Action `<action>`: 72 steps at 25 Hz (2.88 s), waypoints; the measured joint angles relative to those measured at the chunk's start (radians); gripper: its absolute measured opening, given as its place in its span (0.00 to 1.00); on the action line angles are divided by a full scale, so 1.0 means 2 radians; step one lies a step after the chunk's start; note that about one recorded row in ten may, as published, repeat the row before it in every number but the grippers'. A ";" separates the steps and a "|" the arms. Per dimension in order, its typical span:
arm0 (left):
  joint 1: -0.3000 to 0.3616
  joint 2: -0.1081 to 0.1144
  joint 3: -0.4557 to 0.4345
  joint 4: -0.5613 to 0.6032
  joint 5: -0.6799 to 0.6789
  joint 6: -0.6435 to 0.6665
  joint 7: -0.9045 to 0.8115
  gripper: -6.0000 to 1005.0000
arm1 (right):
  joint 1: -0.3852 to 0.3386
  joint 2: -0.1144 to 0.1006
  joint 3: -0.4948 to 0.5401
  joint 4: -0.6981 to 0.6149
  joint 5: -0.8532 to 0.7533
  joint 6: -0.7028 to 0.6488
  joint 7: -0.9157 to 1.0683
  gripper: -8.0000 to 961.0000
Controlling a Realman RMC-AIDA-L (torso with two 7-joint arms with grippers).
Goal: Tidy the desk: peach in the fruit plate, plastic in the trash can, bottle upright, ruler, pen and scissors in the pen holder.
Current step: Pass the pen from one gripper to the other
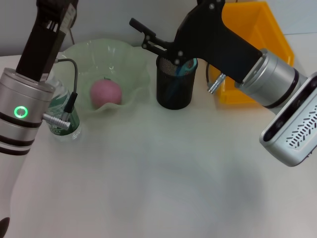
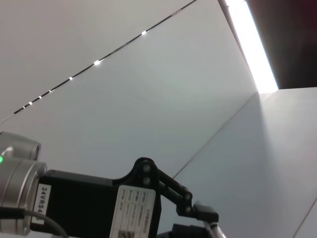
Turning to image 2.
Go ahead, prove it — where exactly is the white ceiling light strip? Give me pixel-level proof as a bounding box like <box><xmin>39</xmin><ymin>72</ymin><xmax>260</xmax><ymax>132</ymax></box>
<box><xmin>223</xmin><ymin>0</ymin><xmax>278</xmax><ymax>94</ymax></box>

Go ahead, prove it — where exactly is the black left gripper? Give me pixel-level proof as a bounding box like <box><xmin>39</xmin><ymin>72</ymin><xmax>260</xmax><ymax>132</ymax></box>
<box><xmin>31</xmin><ymin>157</ymin><xmax>163</xmax><ymax>238</ymax></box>

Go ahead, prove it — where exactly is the grey clear ballpoint pen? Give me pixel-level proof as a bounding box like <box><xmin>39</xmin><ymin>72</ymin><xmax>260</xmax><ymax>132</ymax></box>
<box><xmin>205</xmin><ymin>221</ymin><xmax>227</xmax><ymax>238</ymax></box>

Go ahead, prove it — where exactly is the black cable with silver plug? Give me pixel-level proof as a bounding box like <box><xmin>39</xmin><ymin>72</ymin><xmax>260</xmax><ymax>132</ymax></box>
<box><xmin>0</xmin><ymin>206</ymin><xmax>69</xmax><ymax>238</ymax></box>

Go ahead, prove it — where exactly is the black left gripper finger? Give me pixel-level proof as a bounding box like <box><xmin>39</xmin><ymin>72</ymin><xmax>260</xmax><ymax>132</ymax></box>
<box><xmin>157</xmin><ymin>169</ymin><xmax>220</xmax><ymax>224</ymax></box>
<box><xmin>158</xmin><ymin>222</ymin><xmax>211</xmax><ymax>238</ymax></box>

